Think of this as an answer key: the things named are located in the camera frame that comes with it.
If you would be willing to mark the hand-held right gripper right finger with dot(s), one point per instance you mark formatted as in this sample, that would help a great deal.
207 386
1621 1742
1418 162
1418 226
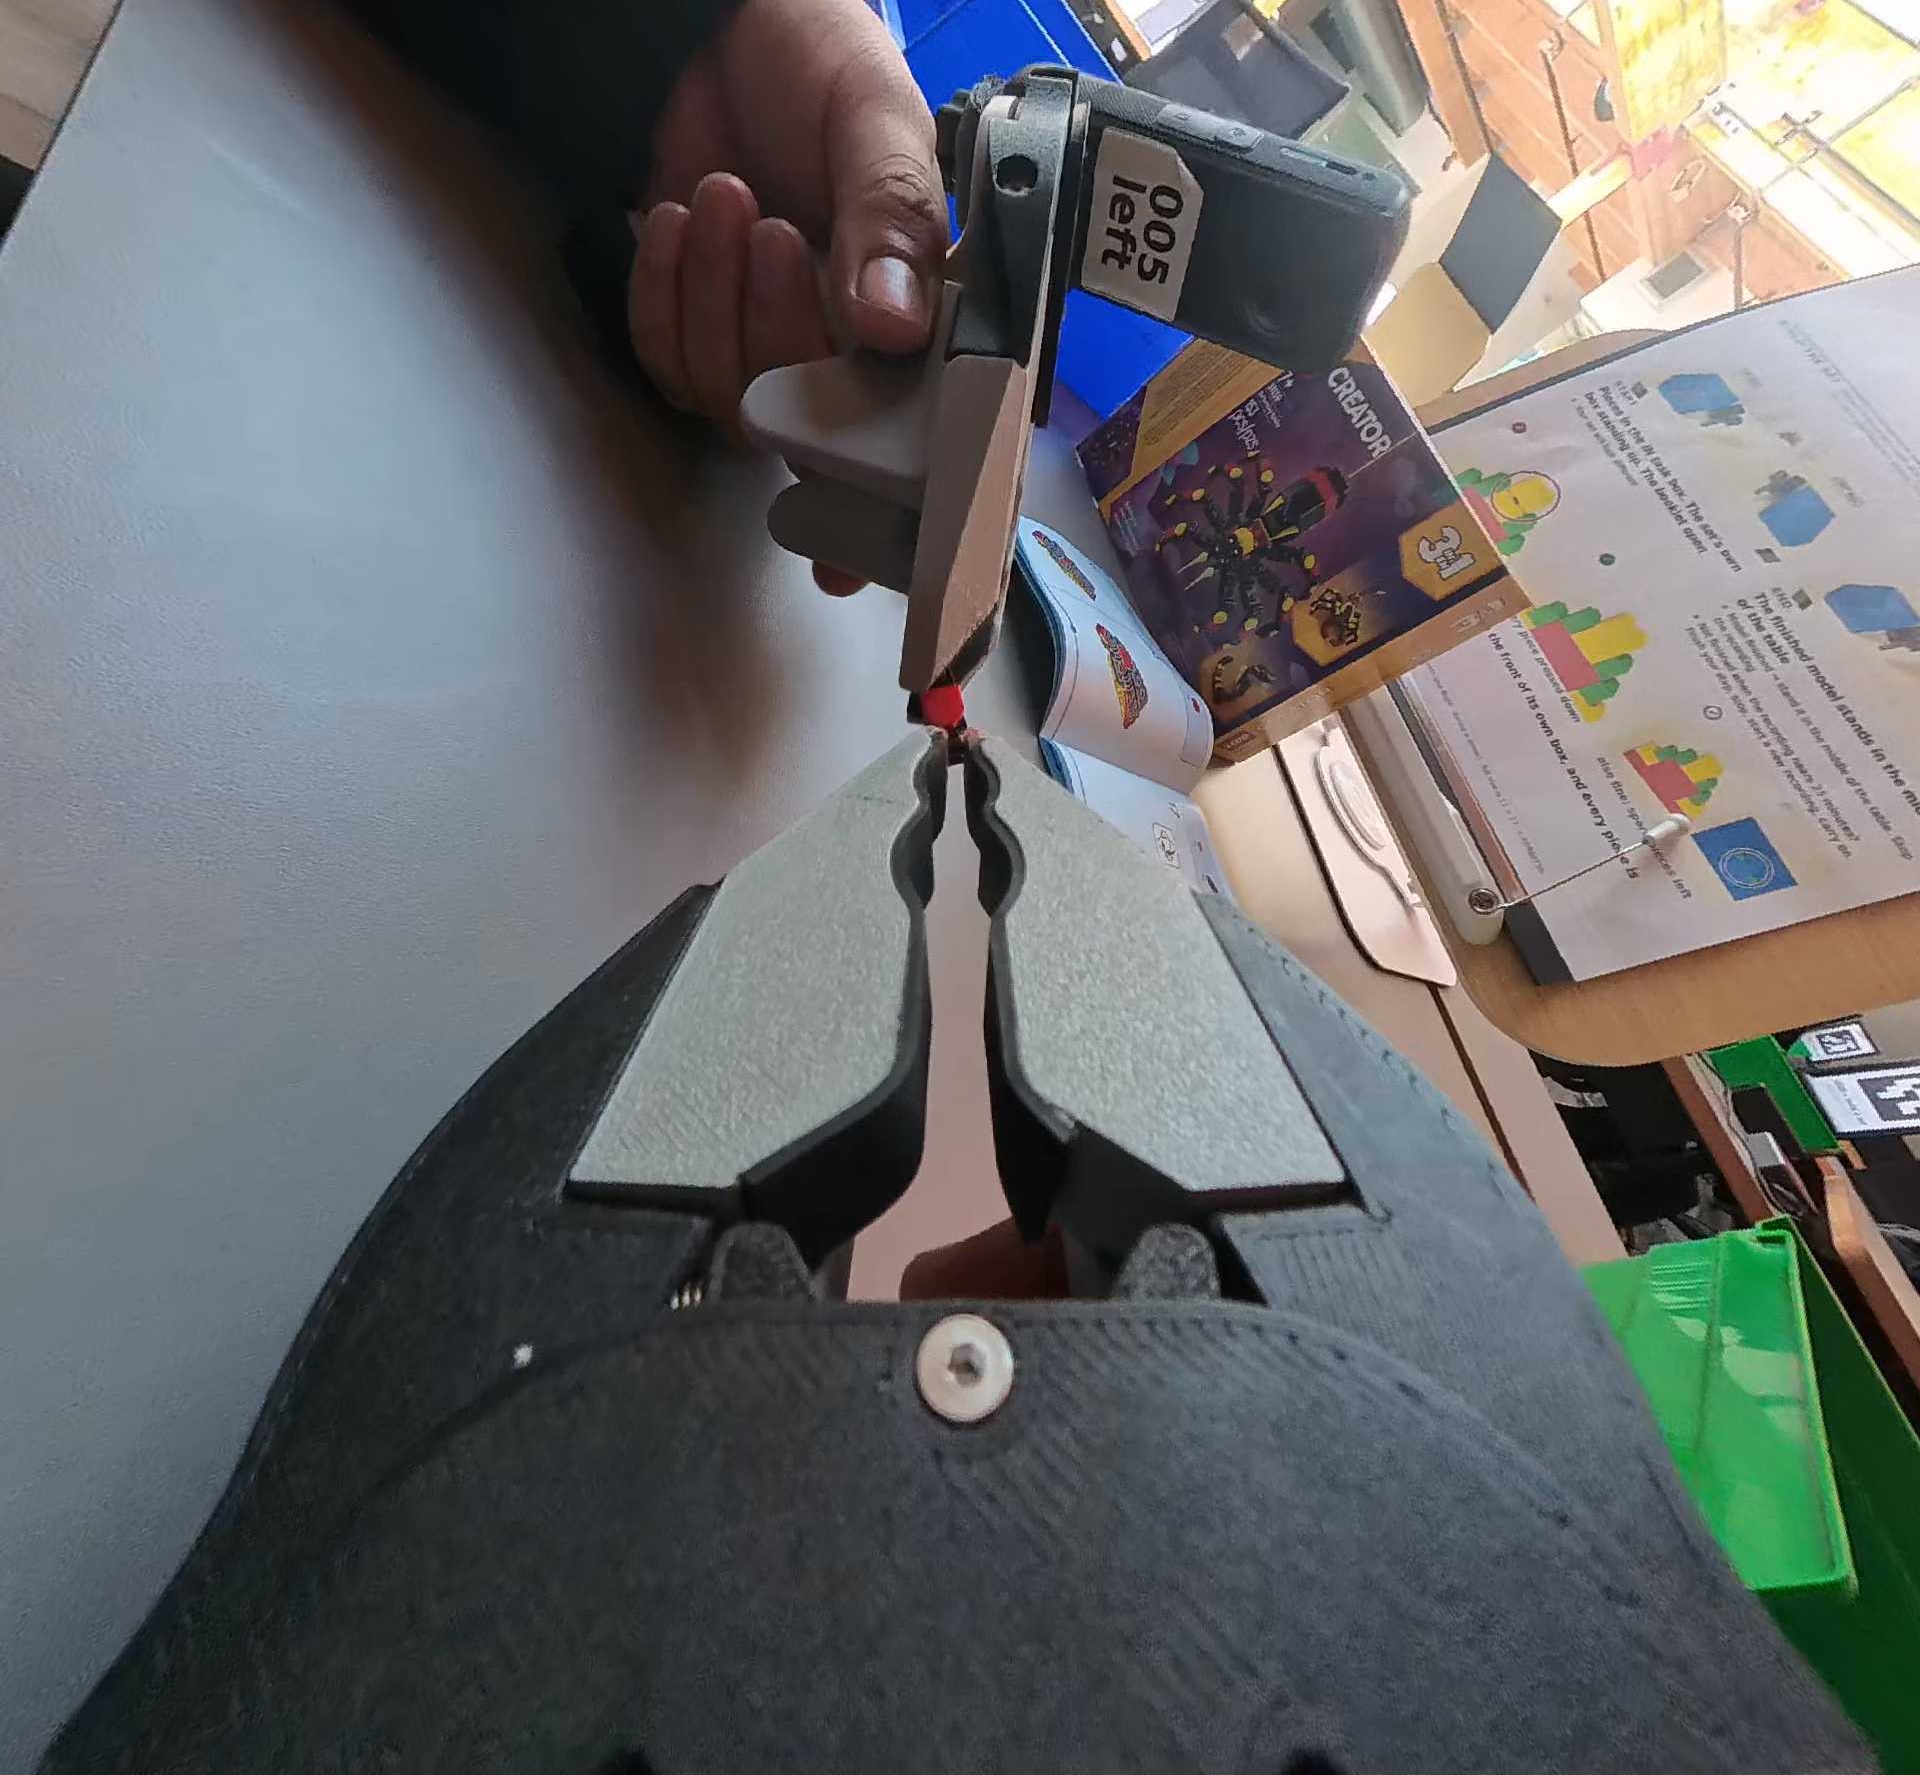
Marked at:
1156 1040

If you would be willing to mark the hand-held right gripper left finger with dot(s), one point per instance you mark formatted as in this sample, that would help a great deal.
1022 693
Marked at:
781 1027

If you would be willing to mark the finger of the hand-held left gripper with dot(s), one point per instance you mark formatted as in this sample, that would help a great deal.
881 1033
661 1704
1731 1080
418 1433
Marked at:
965 529

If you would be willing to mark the small red lego piece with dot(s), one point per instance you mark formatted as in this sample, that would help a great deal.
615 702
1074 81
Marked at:
942 713

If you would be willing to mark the white lego instruction booklet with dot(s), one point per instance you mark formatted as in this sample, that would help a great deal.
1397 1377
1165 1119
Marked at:
1111 666

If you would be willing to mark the purple lego set box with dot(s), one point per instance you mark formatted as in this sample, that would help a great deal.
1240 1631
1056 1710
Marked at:
1272 529

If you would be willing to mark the person's left hand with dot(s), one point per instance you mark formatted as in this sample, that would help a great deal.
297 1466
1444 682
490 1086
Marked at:
812 156

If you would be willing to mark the black chair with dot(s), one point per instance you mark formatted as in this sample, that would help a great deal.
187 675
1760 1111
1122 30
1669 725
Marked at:
1257 63

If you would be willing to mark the white printed paper sheet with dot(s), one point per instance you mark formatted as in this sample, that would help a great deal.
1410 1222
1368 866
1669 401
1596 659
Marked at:
1156 830

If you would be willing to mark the white clip bar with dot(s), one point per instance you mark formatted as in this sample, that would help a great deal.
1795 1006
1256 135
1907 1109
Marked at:
1448 845

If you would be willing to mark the white instruction poster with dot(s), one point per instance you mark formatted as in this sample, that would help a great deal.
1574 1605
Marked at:
1682 634

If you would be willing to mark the wooden poster board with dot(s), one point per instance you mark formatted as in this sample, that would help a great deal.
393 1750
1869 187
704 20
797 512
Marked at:
1726 1019

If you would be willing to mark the green plastic bin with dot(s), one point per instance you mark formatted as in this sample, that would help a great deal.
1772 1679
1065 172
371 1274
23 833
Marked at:
1778 1094
1726 1428

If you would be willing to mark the black and white marker tag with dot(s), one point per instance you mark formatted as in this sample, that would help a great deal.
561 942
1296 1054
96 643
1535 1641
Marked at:
1844 1045
1873 1100

